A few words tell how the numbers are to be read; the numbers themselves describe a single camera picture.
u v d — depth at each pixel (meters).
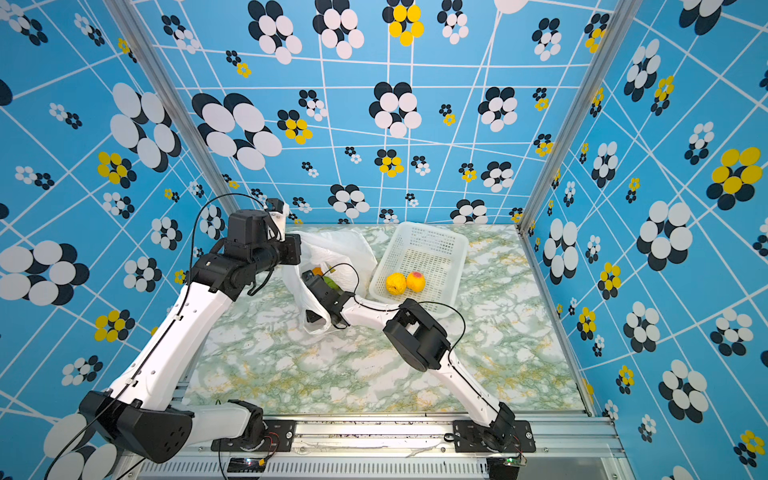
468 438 0.72
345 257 0.84
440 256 1.09
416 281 0.96
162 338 0.42
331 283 0.86
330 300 0.76
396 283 0.96
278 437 0.73
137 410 0.38
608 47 0.73
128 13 0.69
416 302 0.60
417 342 0.58
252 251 0.54
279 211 0.63
